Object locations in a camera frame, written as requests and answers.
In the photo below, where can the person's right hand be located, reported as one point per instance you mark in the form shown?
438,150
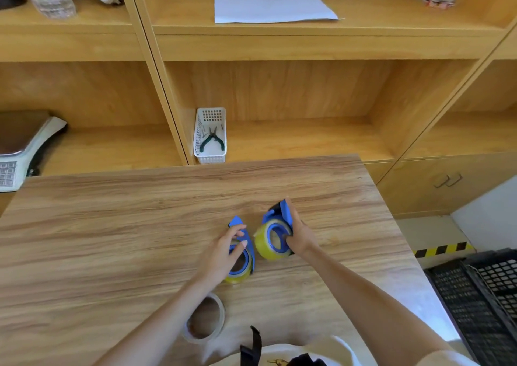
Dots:
303,240

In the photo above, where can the person's left hand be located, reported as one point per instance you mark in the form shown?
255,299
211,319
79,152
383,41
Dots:
218,260

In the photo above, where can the yellow tape roll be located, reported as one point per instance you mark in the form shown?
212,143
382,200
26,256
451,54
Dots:
262,246
238,279

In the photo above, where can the blue tape dispenser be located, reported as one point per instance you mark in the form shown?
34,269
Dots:
236,221
270,217

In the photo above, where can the clear tape roll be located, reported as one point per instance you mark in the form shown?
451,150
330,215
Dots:
220,317

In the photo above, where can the person's left forearm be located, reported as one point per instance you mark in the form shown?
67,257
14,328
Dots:
161,325

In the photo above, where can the person's right forearm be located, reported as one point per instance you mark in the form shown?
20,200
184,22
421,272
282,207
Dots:
363,305

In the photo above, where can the white plastic basket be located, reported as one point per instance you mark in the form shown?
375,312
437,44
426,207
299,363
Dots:
210,159

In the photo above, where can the white shirt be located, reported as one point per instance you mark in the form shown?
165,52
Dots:
323,349

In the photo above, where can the wooden shelf cabinet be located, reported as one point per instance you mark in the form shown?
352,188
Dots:
282,87

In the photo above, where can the black plastic crate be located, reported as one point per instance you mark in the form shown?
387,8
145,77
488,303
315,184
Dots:
501,281
456,305

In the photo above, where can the white electronic scale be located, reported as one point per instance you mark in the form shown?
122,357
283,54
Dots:
36,135

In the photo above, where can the white paper sheet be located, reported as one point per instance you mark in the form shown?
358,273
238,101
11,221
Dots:
274,9

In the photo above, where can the crumpled snack wrapper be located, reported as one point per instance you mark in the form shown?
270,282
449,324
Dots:
438,2

